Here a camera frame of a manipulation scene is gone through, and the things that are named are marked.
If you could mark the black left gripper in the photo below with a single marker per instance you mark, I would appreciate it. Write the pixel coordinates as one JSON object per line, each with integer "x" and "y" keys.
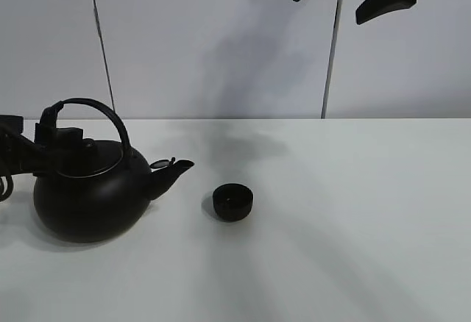
{"x": 67, "y": 151}

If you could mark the black round teapot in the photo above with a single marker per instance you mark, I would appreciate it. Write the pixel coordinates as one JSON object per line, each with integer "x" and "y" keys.
{"x": 100, "y": 206}

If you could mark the small black teacup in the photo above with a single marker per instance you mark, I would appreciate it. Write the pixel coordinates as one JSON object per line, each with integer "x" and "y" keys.
{"x": 232, "y": 201}

